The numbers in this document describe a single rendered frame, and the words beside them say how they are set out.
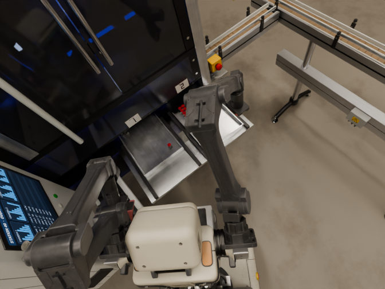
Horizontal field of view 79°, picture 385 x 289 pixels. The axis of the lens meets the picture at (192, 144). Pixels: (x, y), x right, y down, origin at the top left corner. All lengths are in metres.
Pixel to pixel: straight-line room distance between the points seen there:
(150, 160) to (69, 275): 0.88
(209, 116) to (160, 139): 0.87
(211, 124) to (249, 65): 2.33
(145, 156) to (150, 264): 0.74
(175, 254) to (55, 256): 0.31
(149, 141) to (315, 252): 1.47
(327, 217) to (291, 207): 0.26
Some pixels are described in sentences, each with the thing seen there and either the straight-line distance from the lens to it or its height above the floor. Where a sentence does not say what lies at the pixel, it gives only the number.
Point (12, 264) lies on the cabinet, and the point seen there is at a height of 1.47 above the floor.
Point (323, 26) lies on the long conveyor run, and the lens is 1.78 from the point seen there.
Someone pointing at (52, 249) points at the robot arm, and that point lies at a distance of 0.56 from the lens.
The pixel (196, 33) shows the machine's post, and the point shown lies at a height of 1.28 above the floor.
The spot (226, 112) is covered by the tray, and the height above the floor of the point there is 0.88.
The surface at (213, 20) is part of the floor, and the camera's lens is 3.46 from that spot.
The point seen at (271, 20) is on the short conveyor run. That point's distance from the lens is 1.88.
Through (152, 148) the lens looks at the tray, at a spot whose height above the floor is 0.88.
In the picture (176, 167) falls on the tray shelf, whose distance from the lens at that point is 1.29.
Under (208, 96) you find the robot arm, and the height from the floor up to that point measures 1.59.
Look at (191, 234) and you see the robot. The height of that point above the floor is 1.38.
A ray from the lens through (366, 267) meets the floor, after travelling 2.22.
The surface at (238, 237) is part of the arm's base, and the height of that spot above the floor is 1.23.
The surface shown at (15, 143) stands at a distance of 1.21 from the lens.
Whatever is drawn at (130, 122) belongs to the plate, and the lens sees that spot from 1.34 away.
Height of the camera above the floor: 2.05
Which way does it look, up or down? 62 degrees down
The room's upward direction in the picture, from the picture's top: 23 degrees counter-clockwise
